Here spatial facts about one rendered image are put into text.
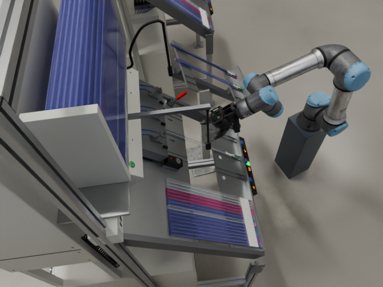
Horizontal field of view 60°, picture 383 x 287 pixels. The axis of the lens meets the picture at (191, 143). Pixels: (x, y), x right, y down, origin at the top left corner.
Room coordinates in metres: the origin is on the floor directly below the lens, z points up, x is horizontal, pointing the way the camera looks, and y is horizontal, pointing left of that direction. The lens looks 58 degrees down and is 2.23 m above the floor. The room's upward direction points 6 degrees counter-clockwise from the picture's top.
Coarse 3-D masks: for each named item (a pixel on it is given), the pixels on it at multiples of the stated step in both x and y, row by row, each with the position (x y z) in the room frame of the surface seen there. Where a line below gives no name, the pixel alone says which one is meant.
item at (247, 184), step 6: (234, 132) 0.99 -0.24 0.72; (240, 144) 0.90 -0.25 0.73; (240, 150) 0.86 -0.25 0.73; (240, 156) 0.83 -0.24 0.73; (240, 162) 0.80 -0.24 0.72; (246, 168) 0.76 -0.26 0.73; (246, 174) 0.72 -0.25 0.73; (246, 180) 0.70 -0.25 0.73; (246, 186) 0.66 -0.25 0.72; (252, 198) 0.60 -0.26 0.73; (252, 204) 0.57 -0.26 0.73; (258, 222) 0.48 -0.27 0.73; (258, 228) 0.45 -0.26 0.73; (264, 246) 0.37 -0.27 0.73
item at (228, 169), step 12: (228, 132) 0.97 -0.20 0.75; (216, 144) 0.86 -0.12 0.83; (228, 144) 0.89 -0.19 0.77; (216, 156) 0.78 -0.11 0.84; (228, 156) 0.81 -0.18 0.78; (216, 168) 0.72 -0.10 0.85; (228, 168) 0.74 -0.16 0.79; (240, 168) 0.77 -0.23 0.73; (228, 180) 0.67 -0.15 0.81; (240, 180) 0.69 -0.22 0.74; (228, 192) 0.60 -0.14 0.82; (240, 192) 0.62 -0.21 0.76
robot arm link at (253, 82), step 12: (324, 48) 1.08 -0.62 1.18; (336, 48) 1.06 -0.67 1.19; (348, 48) 1.06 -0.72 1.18; (300, 60) 1.04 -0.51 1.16; (312, 60) 1.03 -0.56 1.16; (324, 60) 1.03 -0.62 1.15; (252, 72) 1.01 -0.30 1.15; (276, 72) 0.99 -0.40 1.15; (288, 72) 0.99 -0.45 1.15; (300, 72) 1.00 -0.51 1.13; (252, 84) 0.95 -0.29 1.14; (264, 84) 0.94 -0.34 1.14; (276, 84) 0.95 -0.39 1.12
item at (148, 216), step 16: (176, 128) 0.85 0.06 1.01; (176, 144) 0.76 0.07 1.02; (144, 160) 0.63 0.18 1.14; (144, 176) 0.56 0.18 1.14; (160, 176) 0.58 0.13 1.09; (176, 176) 0.61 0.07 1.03; (144, 192) 0.50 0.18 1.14; (160, 192) 0.51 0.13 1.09; (144, 208) 0.44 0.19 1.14; (160, 208) 0.45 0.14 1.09; (128, 224) 0.37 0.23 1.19; (144, 224) 0.38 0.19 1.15; (160, 224) 0.39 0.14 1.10; (192, 240) 0.35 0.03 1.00
